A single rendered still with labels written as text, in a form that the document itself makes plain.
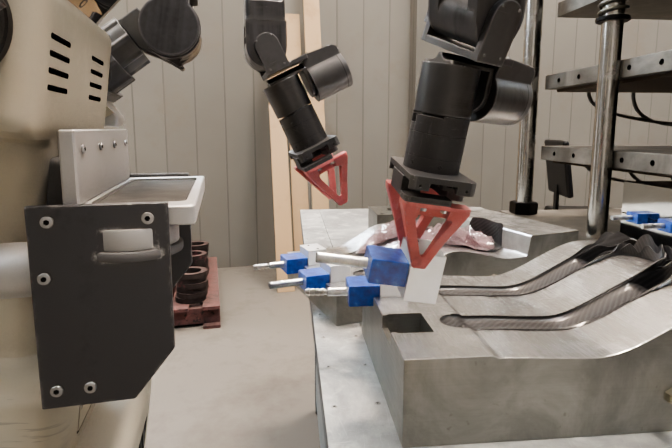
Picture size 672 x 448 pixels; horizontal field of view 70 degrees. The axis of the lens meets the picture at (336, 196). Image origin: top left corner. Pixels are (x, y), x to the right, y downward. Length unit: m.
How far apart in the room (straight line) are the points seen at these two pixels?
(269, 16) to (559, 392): 0.58
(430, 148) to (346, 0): 3.64
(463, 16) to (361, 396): 0.41
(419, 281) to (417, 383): 0.10
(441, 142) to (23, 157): 0.36
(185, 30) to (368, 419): 0.52
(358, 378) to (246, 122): 3.32
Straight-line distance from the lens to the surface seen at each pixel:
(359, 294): 0.62
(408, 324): 0.58
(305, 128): 0.72
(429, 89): 0.47
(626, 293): 0.66
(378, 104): 4.04
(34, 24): 0.42
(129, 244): 0.40
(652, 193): 1.44
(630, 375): 0.58
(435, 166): 0.48
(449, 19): 0.48
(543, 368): 0.53
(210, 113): 3.83
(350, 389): 0.60
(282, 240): 3.34
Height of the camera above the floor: 1.10
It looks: 8 degrees down
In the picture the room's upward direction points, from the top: straight up
